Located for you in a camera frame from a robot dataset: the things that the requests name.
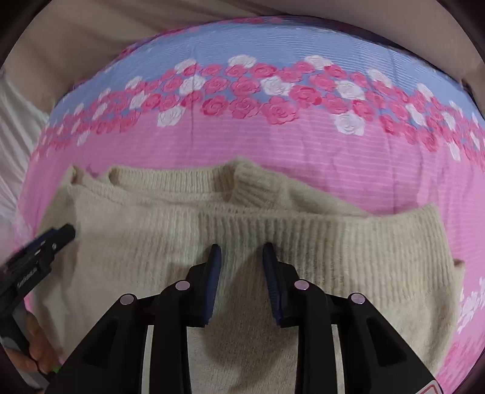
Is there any person's left hand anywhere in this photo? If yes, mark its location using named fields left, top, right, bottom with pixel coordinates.
left=8, top=314, right=64, bottom=380

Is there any cream sweater with black hearts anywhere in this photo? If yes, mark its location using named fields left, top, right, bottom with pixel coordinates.
left=36, top=159, right=467, bottom=394

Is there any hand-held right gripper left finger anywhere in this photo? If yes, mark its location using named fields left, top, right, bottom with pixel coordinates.
left=57, top=243, right=222, bottom=394

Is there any white satin curtain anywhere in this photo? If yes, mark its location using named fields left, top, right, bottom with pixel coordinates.
left=0, top=72, right=51, bottom=235

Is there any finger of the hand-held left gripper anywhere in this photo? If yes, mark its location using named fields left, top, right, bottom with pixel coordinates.
left=22, top=223, right=76, bottom=262

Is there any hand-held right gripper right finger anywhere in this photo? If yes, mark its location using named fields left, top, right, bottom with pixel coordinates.
left=262, top=242, right=437, bottom=394

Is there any pink and blue floral bedsheet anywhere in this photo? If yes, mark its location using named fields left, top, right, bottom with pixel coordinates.
left=17, top=15, right=485, bottom=379

